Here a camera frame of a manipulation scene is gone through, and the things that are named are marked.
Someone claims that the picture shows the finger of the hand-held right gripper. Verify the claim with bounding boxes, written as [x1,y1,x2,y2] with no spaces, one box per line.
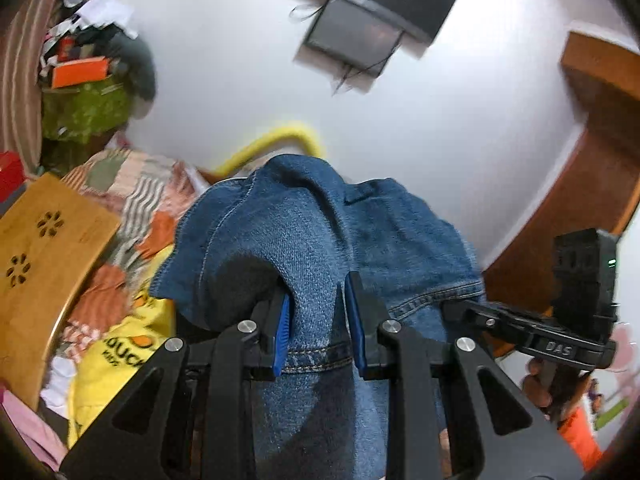
[442,299,531,351]

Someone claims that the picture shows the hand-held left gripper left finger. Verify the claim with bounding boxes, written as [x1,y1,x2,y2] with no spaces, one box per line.
[60,292,293,480]

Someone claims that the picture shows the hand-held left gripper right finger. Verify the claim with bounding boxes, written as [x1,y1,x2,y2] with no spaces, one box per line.
[345,271,586,480]

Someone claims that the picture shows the blue denim jeans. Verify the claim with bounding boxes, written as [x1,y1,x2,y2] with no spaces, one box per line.
[150,154,488,480]

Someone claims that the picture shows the person's right forearm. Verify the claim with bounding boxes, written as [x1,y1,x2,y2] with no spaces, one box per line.
[555,405,606,472]

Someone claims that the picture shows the person's right hand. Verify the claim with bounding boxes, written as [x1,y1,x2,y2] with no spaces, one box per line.
[522,359,554,409]

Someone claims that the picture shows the wooden door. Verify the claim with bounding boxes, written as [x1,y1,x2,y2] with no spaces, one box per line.
[482,30,640,311]

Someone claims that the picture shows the yellow printed cloth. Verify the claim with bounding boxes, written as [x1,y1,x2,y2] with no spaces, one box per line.
[66,280,177,450]

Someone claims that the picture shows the yellow tube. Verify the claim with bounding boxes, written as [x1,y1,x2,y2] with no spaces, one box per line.
[212,121,327,182]

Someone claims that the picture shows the patchwork quilt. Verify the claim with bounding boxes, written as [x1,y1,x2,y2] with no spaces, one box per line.
[60,147,213,361]

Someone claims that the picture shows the bamboo lap tray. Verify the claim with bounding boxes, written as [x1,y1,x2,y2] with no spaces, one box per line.
[0,172,122,411]

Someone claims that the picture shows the pink cloth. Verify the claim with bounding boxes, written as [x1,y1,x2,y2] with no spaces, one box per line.
[0,389,69,472]

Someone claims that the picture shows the small black monitor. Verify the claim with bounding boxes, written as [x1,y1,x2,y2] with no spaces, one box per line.
[306,0,405,80]

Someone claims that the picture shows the green box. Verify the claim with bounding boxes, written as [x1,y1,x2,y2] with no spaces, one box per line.
[41,77,134,142]

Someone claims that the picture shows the dark grey cloth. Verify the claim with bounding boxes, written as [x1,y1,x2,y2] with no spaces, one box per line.
[107,35,157,107]

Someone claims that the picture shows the red box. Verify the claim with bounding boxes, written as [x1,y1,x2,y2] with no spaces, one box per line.
[0,151,25,204]

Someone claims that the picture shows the orange box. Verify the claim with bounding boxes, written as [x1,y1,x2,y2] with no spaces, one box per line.
[51,56,110,89]

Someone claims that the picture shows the black cables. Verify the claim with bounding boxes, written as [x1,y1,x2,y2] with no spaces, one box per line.
[330,40,404,97]

